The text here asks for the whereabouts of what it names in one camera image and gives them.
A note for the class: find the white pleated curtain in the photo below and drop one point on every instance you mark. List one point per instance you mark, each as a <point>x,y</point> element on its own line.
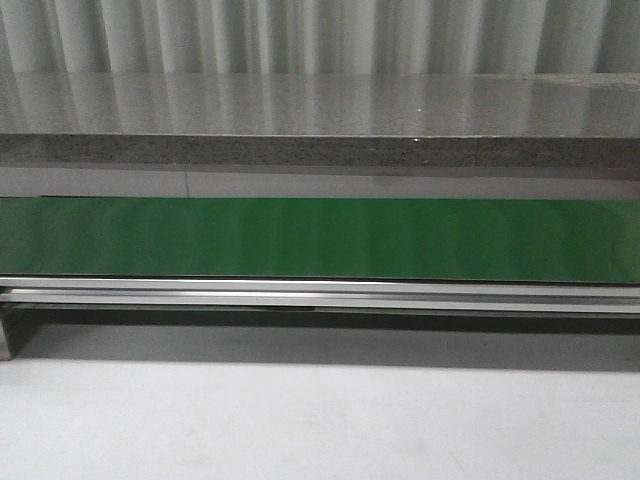
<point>313,37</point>

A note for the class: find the grey granite ledge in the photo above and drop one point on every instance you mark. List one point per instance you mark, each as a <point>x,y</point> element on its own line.
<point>584,122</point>

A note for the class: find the aluminium conveyor frame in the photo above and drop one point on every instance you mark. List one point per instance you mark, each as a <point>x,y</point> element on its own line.
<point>378,323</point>

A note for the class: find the green conveyor belt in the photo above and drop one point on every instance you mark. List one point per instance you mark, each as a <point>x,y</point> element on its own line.
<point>577,241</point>

